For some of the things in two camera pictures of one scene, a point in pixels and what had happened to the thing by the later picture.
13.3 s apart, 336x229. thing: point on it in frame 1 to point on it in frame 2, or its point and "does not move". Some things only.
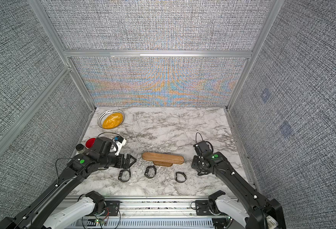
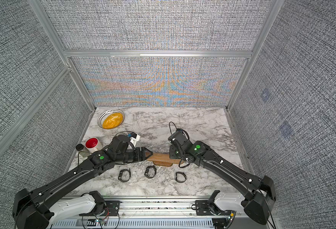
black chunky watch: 124,175 does not move
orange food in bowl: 112,120 does not move
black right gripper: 194,164 to 172,150
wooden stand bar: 162,160 does not move
